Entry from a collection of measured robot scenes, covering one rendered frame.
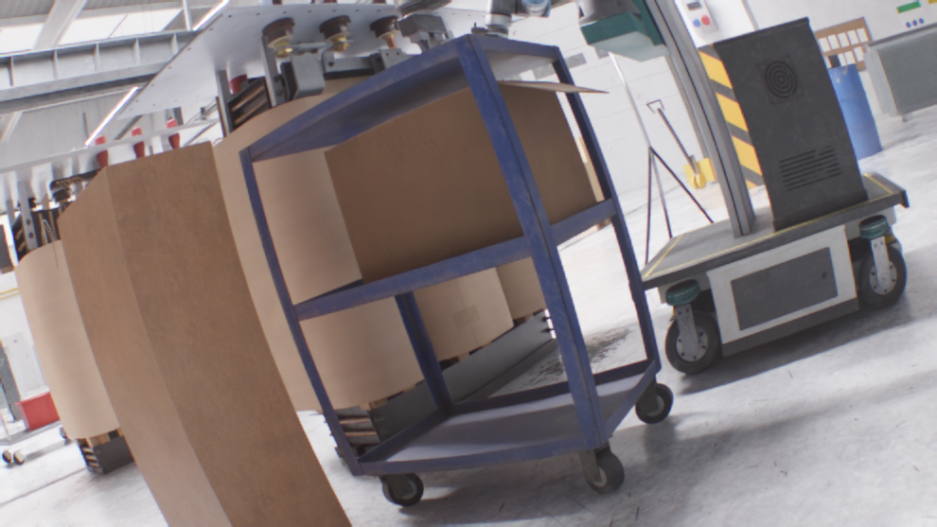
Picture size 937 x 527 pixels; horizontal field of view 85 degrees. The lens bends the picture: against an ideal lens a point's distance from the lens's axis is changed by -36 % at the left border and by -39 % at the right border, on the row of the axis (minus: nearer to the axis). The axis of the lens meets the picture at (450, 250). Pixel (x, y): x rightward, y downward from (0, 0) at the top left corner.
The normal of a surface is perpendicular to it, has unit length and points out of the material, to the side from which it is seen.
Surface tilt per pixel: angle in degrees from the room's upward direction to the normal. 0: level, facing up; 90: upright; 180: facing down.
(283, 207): 90
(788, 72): 90
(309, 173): 90
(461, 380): 90
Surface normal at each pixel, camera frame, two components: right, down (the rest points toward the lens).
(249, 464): 0.77, -0.24
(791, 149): -0.47, 0.19
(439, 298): 0.11, 0.00
